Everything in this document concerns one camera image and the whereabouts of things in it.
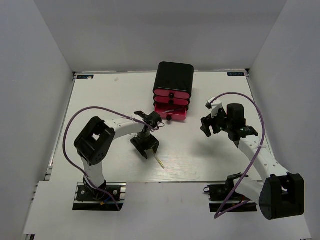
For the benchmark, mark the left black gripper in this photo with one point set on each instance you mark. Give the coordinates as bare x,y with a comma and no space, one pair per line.
153,143

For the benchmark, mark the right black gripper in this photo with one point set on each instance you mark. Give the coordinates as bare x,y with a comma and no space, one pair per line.
207,121

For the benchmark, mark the yellow pen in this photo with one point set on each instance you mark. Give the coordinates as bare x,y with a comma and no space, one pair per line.
159,161

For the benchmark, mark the blue thin pen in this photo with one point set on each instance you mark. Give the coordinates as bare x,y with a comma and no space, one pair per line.
174,110

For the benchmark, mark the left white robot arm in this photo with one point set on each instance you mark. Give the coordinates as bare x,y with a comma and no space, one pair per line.
95,140

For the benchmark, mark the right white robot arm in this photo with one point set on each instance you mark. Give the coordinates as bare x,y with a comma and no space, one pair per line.
281,194

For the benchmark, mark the black drawer cabinet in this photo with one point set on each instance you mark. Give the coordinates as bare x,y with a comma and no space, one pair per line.
174,76

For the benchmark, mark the right blue table label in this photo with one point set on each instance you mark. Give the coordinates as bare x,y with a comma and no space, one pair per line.
236,74

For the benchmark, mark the blue table label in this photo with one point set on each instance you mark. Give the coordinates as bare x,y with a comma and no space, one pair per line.
85,77
236,74

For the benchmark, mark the left blue table label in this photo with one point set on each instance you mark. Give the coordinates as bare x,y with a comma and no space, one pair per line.
85,77

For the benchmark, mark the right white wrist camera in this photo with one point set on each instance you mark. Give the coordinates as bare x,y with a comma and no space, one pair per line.
214,105

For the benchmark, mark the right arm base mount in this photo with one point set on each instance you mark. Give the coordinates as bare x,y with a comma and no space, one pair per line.
218,192

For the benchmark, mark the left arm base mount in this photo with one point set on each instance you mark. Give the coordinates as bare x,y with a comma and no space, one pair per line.
86,200

